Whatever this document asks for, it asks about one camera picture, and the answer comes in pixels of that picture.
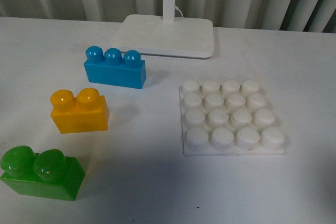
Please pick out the white studded base plate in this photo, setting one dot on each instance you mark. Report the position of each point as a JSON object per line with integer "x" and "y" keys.
{"x": 228, "y": 118}

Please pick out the white desk lamp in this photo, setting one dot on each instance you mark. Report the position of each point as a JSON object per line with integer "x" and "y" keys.
{"x": 166, "y": 35}

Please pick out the green two-stud block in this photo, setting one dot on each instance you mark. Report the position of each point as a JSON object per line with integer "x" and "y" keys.
{"x": 49, "y": 174}

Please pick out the blue three-stud block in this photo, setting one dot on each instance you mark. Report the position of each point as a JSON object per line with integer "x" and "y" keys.
{"x": 114, "y": 68}

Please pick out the yellow two-stud block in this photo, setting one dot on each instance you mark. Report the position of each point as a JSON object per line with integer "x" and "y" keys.
{"x": 86, "y": 112}

